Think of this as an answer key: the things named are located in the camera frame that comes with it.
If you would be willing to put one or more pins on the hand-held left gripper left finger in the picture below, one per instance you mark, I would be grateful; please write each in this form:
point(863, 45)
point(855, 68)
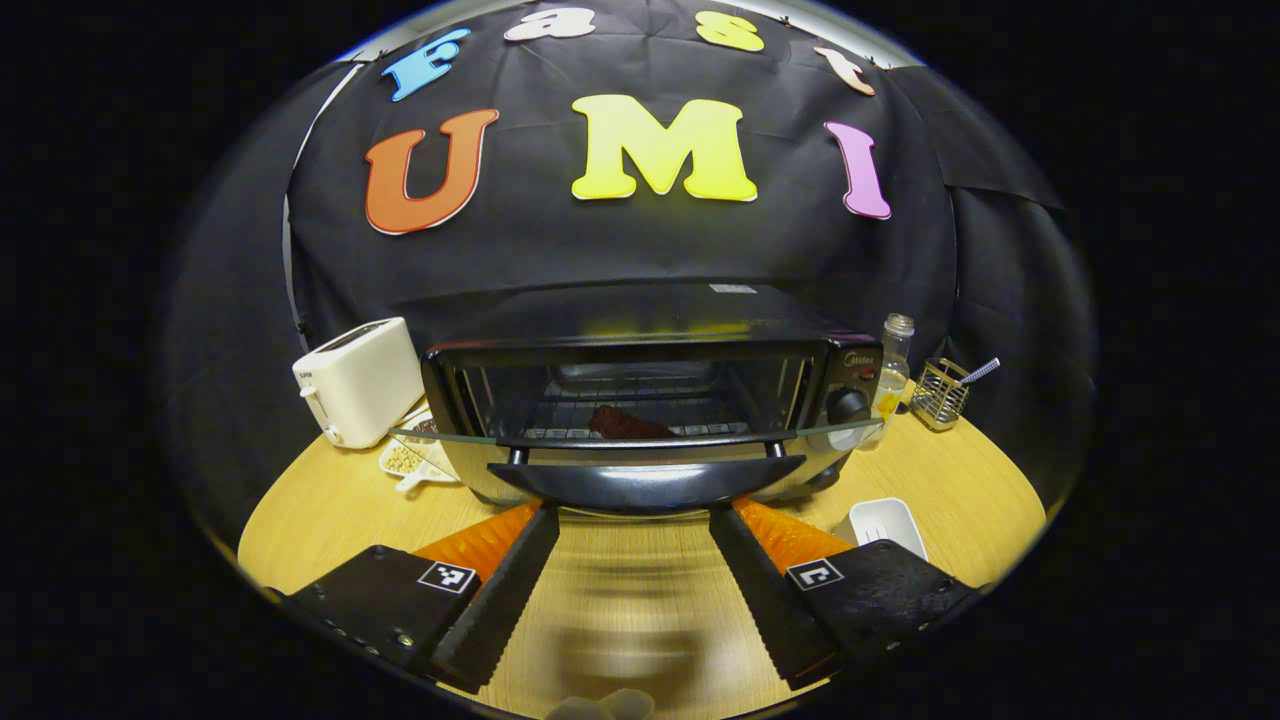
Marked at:
point(505, 595)

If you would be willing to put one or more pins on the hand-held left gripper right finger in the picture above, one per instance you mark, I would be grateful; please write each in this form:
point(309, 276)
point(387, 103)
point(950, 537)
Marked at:
point(765, 600)

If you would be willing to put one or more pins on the black electric oven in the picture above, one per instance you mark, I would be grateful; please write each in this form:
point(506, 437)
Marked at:
point(650, 485)

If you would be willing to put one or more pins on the brown meat slice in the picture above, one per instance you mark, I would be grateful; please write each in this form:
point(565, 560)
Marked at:
point(625, 425)

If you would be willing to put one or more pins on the white rectangular dish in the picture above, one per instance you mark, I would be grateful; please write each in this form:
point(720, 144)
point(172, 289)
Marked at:
point(885, 522)

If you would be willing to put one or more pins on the white plate with beans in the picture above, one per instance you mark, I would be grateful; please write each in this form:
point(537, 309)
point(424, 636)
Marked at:
point(405, 462)

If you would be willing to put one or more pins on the white toaster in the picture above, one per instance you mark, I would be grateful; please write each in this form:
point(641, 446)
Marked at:
point(360, 385)

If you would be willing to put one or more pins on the clear glass bottle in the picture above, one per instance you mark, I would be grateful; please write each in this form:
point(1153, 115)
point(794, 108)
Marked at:
point(895, 370)

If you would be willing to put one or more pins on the metal spoon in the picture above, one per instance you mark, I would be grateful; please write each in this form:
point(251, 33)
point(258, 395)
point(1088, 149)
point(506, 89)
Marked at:
point(982, 370)

